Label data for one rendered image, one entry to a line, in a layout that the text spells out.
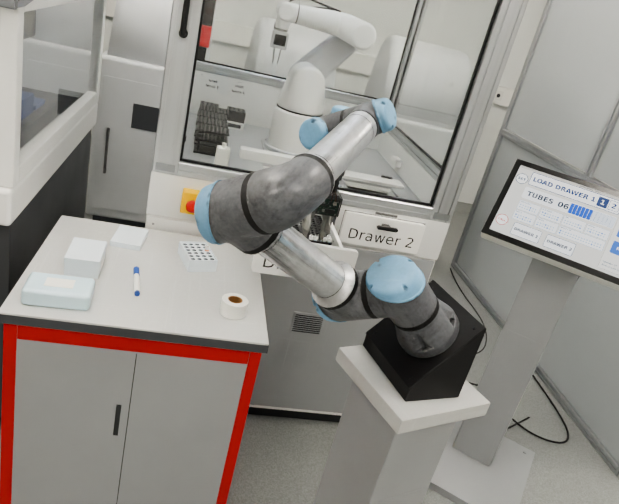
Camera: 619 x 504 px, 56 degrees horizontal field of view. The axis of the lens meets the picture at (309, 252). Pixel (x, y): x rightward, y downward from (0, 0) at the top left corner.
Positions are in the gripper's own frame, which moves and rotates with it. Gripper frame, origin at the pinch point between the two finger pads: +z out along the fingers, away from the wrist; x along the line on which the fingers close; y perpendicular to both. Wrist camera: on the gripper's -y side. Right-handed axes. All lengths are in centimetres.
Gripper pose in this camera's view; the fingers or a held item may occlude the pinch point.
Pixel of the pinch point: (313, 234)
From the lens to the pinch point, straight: 159.7
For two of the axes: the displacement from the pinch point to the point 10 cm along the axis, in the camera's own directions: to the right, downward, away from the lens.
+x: 9.6, 1.4, 2.3
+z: -2.3, 8.9, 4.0
